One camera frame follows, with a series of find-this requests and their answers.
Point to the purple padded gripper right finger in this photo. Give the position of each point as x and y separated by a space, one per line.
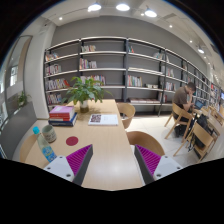
154 167

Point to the wooden chair under man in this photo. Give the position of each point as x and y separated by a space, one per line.
183 118

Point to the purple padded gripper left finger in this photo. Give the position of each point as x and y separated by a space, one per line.
72 167

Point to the potted green plant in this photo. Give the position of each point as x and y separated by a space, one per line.
83 91

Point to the wooden chair near left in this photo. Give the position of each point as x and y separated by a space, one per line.
26 147

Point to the seated man brown shirt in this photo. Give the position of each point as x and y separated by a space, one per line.
180 99

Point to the stack of red books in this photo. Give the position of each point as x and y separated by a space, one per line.
62 116

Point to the wooden chair far right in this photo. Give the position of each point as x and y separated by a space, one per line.
128 110

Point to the wooden chair near right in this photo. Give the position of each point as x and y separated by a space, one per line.
145 140

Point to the open white magazine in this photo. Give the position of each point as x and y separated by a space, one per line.
103 120

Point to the clear water bottle blue cap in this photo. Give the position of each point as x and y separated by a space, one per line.
44 146

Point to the small plant by window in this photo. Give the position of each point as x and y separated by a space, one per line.
23 99

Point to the wooden chair with bag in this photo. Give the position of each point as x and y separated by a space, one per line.
199 132

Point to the dark red round coaster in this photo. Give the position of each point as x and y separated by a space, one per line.
71 141

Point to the grey-green ceramic mug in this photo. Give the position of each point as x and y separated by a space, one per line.
49 133

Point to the large grey bookshelf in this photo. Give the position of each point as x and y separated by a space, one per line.
130 70

